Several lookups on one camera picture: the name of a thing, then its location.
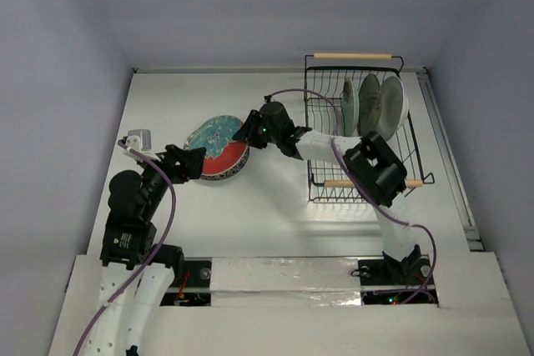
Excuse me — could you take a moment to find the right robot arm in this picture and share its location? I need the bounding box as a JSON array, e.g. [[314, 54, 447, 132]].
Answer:
[[233, 102, 421, 283]]

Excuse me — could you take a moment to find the light green flower plate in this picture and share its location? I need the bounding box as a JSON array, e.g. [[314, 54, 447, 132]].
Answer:
[[340, 78, 359, 137]]

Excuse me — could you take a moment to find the black wire dish rack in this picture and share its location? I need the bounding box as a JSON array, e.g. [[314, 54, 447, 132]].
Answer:
[[304, 53, 436, 203]]

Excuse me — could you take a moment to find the blue floral white plate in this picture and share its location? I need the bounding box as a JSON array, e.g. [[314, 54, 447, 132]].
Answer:
[[184, 130, 249, 181]]

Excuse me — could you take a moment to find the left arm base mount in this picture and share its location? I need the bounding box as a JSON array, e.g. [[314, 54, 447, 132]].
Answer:
[[160, 258, 212, 307]]

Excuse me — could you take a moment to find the white deep plate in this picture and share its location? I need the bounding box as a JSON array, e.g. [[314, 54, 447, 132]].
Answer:
[[377, 76, 409, 141]]

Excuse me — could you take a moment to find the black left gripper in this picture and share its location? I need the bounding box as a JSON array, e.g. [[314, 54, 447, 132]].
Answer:
[[138, 143, 204, 217]]

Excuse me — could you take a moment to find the metal side rail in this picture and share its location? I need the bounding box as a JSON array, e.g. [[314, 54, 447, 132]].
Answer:
[[416, 70, 486, 252]]

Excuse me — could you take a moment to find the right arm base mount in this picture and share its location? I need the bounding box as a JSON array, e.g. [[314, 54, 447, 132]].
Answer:
[[350, 258, 431, 306]]

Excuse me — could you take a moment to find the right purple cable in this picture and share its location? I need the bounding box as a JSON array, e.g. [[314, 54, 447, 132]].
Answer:
[[263, 88, 436, 304]]

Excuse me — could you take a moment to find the purple cable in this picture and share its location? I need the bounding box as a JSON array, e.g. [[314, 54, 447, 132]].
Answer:
[[263, 88, 436, 304], [73, 141, 177, 356]]

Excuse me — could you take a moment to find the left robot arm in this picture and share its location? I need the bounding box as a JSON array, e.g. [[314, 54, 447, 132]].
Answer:
[[83, 136, 206, 355]]

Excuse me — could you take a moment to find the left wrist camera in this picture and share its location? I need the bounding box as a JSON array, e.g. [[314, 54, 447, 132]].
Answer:
[[123, 129, 152, 153]]

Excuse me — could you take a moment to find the grey-green mottled plate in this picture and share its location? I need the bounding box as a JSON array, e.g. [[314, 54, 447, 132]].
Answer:
[[358, 73, 381, 136]]

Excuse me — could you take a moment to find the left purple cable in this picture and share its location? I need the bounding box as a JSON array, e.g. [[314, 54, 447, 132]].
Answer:
[[73, 141, 177, 356]]

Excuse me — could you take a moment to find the red and teal plate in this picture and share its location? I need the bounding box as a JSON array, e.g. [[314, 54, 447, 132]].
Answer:
[[184, 115, 249, 181]]

